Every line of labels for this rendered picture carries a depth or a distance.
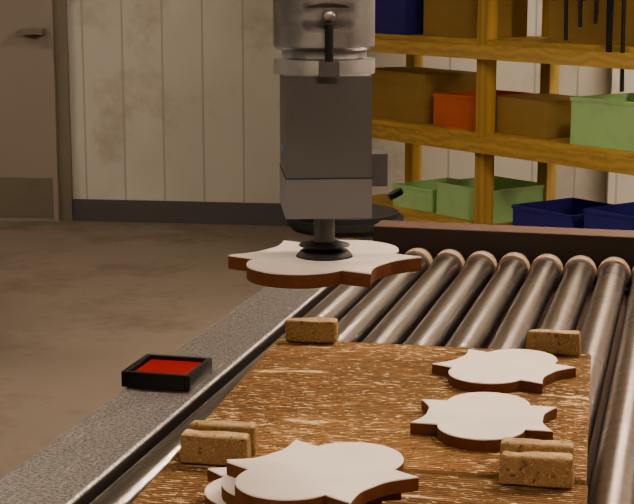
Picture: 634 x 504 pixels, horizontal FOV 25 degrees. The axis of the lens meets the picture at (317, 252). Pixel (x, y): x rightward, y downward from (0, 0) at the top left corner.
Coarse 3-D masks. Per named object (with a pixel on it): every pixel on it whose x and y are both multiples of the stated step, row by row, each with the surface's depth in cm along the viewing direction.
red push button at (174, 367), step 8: (152, 360) 158; (160, 360) 158; (168, 360) 158; (144, 368) 155; (152, 368) 155; (160, 368) 155; (168, 368) 155; (176, 368) 155; (184, 368) 155; (192, 368) 155
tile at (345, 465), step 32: (288, 448) 113; (320, 448) 113; (352, 448) 113; (384, 448) 113; (256, 480) 106; (288, 480) 106; (320, 480) 106; (352, 480) 106; (384, 480) 106; (416, 480) 107
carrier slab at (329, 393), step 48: (240, 384) 146; (288, 384) 146; (336, 384) 146; (384, 384) 146; (432, 384) 146; (576, 384) 146; (288, 432) 131; (336, 432) 131; (384, 432) 131; (576, 432) 131; (576, 480) 119
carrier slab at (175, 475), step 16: (176, 464) 123; (192, 464) 123; (160, 480) 119; (176, 480) 119; (192, 480) 119; (432, 480) 119; (448, 480) 119; (464, 480) 119; (480, 480) 119; (496, 480) 119; (144, 496) 115; (160, 496) 115; (176, 496) 115; (192, 496) 115; (416, 496) 115; (432, 496) 115; (448, 496) 115; (464, 496) 115; (480, 496) 115; (496, 496) 115; (512, 496) 115; (528, 496) 115; (544, 496) 115; (560, 496) 115; (576, 496) 115
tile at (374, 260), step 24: (360, 240) 117; (240, 264) 110; (264, 264) 107; (288, 264) 107; (312, 264) 107; (336, 264) 107; (360, 264) 107; (384, 264) 108; (408, 264) 110; (288, 288) 104
